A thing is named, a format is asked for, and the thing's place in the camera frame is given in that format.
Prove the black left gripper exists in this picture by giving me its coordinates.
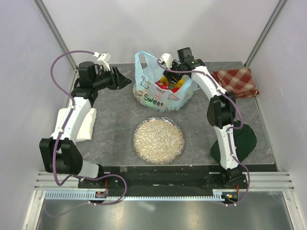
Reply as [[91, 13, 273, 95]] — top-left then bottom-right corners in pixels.
[[92, 66, 132, 91]]

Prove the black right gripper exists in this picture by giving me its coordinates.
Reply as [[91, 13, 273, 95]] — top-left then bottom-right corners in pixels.
[[162, 58, 184, 86]]

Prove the yellow fake banana bunch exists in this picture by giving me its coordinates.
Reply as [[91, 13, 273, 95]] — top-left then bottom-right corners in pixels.
[[159, 76, 184, 88]]

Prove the red fake dragon fruit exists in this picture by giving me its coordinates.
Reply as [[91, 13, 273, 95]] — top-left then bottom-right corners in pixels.
[[155, 81, 170, 90]]

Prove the light blue plastic bag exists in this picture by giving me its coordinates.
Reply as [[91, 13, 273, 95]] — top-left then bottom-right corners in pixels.
[[133, 51, 198, 112]]

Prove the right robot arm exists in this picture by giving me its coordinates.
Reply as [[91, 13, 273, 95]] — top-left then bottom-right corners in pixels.
[[157, 47, 242, 189]]

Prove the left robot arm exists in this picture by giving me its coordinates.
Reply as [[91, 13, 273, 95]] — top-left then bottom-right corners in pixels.
[[39, 61, 132, 188]]

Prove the red fake tomato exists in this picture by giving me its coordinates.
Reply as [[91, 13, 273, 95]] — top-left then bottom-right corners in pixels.
[[172, 87, 180, 93]]

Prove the white folded towel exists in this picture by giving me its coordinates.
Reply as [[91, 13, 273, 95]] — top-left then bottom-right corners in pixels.
[[55, 108, 97, 142]]

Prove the speckled round plate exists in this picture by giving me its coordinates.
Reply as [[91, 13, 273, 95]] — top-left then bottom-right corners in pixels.
[[133, 117, 185, 165]]

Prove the red checkered cloth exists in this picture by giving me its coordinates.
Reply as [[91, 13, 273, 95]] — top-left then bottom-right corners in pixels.
[[211, 68, 259, 99]]

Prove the dark green baseball cap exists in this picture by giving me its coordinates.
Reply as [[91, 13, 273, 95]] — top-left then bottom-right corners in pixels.
[[210, 124, 257, 164]]

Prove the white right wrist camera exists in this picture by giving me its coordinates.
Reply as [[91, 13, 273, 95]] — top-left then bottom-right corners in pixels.
[[158, 53, 174, 69]]

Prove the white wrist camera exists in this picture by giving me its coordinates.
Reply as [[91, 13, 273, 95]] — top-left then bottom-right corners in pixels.
[[94, 52, 111, 71], [158, 53, 174, 69]]

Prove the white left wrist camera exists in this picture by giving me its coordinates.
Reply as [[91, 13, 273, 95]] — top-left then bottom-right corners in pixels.
[[94, 52, 111, 71]]

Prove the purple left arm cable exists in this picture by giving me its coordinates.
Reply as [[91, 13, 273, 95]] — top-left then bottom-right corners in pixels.
[[50, 49, 127, 218]]

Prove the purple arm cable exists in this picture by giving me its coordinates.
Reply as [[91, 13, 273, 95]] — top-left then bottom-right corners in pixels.
[[50, 49, 127, 218], [156, 58, 251, 207]]

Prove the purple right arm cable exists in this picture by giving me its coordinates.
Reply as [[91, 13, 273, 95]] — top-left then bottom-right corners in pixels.
[[156, 58, 251, 207]]

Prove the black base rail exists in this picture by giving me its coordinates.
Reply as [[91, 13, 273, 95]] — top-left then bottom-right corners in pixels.
[[78, 165, 248, 196]]

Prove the light blue cable duct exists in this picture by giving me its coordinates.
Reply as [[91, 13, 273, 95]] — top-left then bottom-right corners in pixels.
[[44, 189, 239, 200]]

